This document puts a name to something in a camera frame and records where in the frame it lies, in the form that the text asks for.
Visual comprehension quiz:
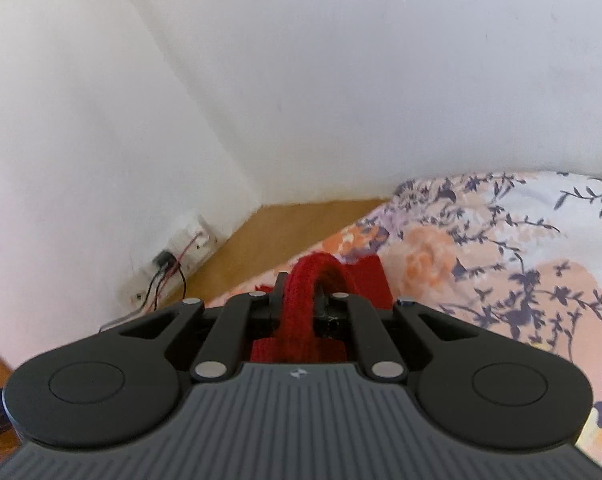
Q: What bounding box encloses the red knit sweater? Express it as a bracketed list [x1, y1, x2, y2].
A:
[250, 252, 393, 364]

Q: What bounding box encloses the floral bed sheet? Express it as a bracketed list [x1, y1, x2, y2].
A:
[186, 172, 602, 479]

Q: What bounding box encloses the black power adapter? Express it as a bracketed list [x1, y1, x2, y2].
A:
[152, 249, 177, 271]

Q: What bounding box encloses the white wall socket strip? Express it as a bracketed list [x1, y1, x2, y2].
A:
[116, 214, 219, 311]

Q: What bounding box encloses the black cable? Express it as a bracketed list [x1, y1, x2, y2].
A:
[98, 262, 188, 333]

